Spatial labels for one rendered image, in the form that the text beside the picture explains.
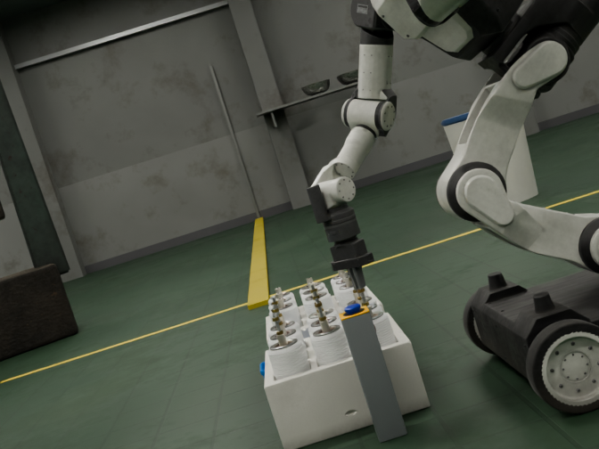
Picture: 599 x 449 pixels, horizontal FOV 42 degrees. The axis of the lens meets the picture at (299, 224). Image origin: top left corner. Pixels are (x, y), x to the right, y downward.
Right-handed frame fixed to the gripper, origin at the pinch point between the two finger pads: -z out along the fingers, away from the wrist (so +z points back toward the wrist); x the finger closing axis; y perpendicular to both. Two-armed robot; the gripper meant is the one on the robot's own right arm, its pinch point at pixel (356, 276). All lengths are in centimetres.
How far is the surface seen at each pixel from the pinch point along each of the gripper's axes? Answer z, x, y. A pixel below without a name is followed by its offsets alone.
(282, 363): -14.9, -16.6, -19.5
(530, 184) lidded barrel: -29, -81, 324
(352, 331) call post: -8.5, 8.5, -19.9
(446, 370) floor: -36.4, 2.8, 24.0
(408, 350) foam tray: -20.6, 10.0, -1.8
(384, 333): -15.5, 4.4, -1.8
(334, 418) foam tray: -31.6, -7.8, -16.6
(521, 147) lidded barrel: -3, -80, 322
